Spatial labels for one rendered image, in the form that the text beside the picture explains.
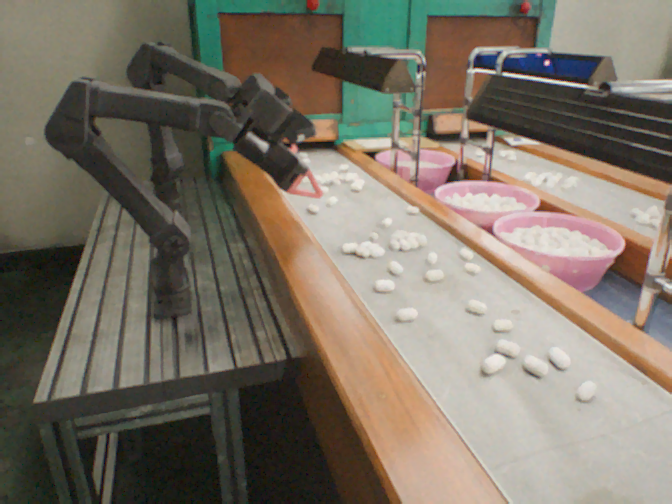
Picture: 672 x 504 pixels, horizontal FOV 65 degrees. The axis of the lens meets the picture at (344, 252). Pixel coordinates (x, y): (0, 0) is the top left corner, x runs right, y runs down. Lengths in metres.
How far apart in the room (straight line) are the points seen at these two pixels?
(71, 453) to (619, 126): 0.89
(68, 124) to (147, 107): 0.13
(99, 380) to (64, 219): 2.16
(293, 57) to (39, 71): 1.35
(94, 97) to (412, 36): 1.34
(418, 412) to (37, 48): 2.53
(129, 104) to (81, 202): 2.01
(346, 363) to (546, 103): 0.43
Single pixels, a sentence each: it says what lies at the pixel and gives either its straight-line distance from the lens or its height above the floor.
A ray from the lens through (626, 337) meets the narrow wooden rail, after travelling 0.88.
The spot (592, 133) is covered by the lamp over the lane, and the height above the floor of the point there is 1.07.
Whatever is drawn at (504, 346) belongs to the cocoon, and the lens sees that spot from 0.80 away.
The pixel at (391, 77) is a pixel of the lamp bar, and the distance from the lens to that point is 1.21.
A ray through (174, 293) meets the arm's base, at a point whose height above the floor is 0.68.
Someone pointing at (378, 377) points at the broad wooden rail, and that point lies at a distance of 0.70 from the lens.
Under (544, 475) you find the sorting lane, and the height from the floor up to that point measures 0.74.
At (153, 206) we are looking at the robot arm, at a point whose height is 0.87.
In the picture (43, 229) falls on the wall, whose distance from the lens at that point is 3.07.
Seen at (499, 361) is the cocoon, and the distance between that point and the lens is 0.77.
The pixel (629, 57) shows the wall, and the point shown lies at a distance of 4.00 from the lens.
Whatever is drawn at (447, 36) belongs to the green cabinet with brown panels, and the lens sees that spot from 2.16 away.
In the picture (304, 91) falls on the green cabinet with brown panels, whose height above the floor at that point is 0.96.
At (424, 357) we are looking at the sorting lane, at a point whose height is 0.74.
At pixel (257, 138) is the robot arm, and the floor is 0.98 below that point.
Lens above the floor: 1.18
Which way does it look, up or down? 24 degrees down
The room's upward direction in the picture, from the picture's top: 1 degrees clockwise
